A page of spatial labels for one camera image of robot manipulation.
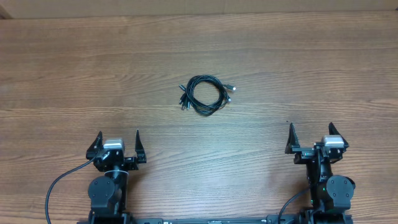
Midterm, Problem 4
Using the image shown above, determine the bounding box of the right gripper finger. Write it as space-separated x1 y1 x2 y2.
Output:
328 122 349 149
285 123 300 154

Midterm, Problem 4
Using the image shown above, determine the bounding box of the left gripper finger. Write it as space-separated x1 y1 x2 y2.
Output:
86 131 103 160
135 129 147 164

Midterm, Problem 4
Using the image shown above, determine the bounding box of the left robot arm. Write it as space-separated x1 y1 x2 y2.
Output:
86 131 147 224

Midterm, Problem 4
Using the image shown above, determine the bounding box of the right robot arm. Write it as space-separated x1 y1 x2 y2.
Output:
277 123 356 223

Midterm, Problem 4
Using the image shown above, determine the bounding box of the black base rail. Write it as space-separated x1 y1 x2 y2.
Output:
77 214 354 224

